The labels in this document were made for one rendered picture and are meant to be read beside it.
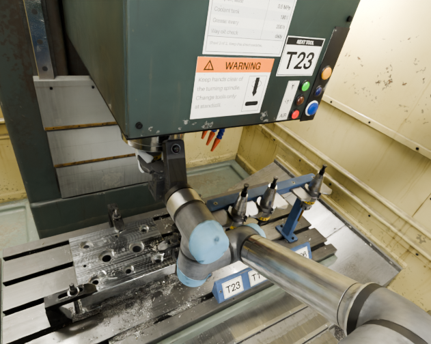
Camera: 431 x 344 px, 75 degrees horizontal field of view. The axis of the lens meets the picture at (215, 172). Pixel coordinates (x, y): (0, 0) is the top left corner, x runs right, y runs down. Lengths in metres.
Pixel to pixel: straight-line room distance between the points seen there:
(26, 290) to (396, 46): 1.57
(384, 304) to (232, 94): 0.39
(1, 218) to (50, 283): 0.80
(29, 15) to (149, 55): 0.65
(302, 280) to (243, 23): 0.43
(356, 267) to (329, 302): 1.01
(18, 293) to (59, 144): 0.51
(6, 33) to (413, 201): 1.56
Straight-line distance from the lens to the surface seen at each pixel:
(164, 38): 0.43
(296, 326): 1.29
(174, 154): 0.62
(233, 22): 0.48
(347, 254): 1.53
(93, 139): 1.21
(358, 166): 1.49
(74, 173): 1.29
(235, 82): 0.52
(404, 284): 1.58
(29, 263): 1.17
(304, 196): 1.02
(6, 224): 1.79
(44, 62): 1.08
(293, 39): 0.57
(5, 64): 1.12
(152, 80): 0.44
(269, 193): 0.87
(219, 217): 0.83
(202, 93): 0.49
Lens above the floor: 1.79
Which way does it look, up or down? 35 degrees down
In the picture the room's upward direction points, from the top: 12 degrees clockwise
